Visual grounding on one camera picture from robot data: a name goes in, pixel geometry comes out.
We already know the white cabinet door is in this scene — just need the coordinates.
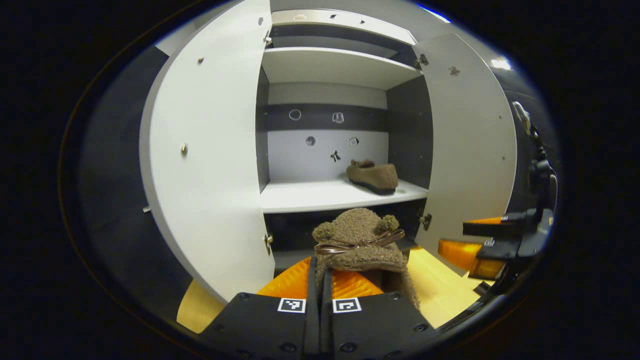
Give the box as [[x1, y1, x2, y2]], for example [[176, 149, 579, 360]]
[[139, 0, 276, 304], [414, 32, 518, 277]]

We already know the brown fuzzy shoe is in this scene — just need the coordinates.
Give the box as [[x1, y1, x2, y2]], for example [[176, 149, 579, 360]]
[[346, 159, 400, 196], [312, 207, 421, 311]]

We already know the white shoe cabinet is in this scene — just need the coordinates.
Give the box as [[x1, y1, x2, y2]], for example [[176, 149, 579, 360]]
[[256, 9, 434, 281]]

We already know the black backdrop cloth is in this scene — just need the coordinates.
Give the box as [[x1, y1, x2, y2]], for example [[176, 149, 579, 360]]
[[75, 45, 560, 306]]

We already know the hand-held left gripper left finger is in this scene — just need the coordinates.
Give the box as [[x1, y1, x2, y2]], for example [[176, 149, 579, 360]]
[[197, 256, 321, 357]]

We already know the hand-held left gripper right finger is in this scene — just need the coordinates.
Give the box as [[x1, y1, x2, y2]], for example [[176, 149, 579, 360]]
[[320, 270, 441, 358]]

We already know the long ceiling light panel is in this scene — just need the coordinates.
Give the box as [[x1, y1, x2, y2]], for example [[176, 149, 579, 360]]
[[415, 2, 451, 23]]

